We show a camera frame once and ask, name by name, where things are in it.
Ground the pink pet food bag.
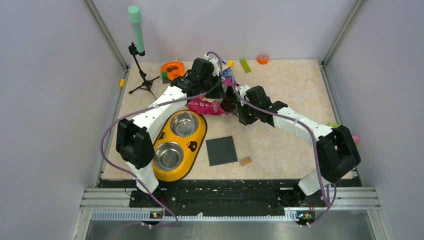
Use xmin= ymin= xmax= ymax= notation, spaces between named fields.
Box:
xmin=186 ymin=65 xmax=240 ymax=116

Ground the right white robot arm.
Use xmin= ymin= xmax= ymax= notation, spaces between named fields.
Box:
xmin=232 ymin=85 xmax=361 ymax=206

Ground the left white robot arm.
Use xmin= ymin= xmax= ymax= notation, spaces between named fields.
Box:
xmin=115 ymin=51 xmax=225 ymax=207

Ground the yellow double pet bowl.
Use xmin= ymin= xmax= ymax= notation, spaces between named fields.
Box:
xmin=152 ymin=109 xmax=208 ymax=182

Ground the orange tape dispenser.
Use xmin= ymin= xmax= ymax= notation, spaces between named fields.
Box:
xmin=161 ymin=61 xmax=185 ymax=84

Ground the green lego brick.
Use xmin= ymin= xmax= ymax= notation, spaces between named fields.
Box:
xmin=239 ymin=59 xmax=252 ymax=73

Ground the dark grey square baseplate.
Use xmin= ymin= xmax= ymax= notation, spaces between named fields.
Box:
xmin=206 ymin=136 xmax=238 ymax=167

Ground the small wooden block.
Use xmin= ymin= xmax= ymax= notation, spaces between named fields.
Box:
xmin=238 ymin=157 xmax=252 ymax=167

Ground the orange semicircle container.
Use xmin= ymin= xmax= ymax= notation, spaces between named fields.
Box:
xmin=256 ymin=54 xmax=270 ymax=65

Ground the green bone toy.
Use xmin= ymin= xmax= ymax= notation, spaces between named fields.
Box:
xmin=328 ymin=122 xmax=340 ymax=129

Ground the green microphone on tripod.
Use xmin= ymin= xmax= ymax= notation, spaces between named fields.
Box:
xmin=127 ymin=5 xmax=159 ymax=100

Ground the pink green toy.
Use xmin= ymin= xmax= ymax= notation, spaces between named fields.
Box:
xmin=352 ymin=135 xmax=360 ymax=143

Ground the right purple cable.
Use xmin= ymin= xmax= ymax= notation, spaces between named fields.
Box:
xmin=231 ymin=79 xmax=338 ymax=227

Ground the purple cable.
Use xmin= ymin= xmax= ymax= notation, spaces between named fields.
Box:
xmin=231 ymin=79 xmax=338 ymax=227
xmin=100 ymin=51 xmax=223 ymax=229

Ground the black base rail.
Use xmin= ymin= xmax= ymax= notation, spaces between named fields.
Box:
xmin=99 ymin=178 xmax=362 ymax=218

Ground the yellow clip on frame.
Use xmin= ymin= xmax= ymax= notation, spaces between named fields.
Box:
xmin=119 ymin=78 xmax=125 ymax=88

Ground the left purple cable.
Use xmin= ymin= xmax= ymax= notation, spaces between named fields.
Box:
xmin=100 ymin=51 xmax=223 ymax=229

